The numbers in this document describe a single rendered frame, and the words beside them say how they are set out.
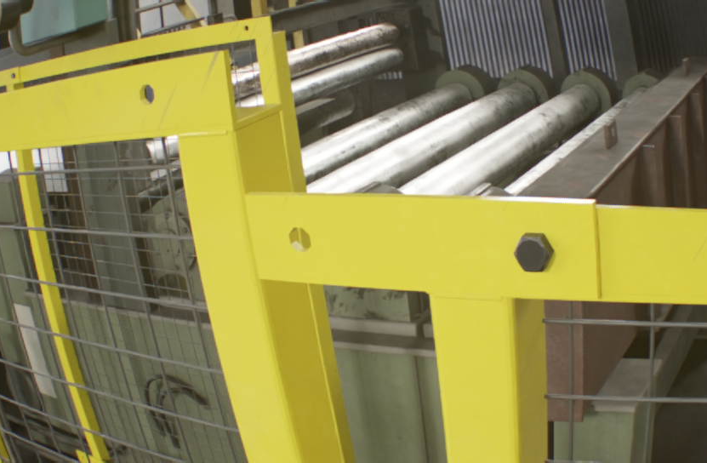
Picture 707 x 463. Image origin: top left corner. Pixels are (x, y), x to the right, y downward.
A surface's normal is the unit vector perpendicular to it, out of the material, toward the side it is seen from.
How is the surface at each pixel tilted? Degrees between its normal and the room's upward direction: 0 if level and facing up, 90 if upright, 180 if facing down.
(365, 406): 90
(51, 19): 90
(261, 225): 90
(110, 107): 90
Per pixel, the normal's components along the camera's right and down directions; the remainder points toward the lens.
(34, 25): -0.51, 0.32
